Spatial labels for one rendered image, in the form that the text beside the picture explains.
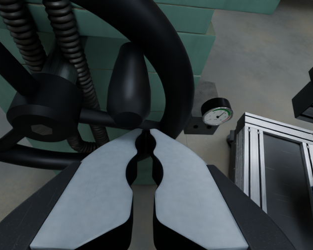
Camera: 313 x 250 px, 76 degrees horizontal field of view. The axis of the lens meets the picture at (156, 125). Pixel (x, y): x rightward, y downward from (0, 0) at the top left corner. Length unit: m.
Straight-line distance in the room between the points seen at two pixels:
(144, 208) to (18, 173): 0.62
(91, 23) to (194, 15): 0.17
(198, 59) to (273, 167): 0.74
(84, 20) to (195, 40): 0.19
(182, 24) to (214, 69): 1.32
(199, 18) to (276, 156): 0.84
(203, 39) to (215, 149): 0.89
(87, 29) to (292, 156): 1.04
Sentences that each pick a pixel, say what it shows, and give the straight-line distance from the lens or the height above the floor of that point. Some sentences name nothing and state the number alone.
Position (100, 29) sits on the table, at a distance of 0.25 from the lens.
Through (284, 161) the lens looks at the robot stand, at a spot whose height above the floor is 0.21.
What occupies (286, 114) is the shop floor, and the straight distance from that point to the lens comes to 1.64.
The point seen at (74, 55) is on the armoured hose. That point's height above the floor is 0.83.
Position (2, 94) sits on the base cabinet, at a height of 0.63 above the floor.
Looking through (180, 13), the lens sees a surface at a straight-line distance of 0.35.
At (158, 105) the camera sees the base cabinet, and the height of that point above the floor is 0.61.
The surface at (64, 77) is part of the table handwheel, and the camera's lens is 0.24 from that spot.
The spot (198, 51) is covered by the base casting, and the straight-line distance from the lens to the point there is 0.39.
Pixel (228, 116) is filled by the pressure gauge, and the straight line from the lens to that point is 0.45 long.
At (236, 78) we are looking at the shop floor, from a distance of 1.67.
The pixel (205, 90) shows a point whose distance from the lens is 0.54.
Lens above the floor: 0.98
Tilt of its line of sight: 55 degrees down
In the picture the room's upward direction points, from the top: 12 degrees clockwise
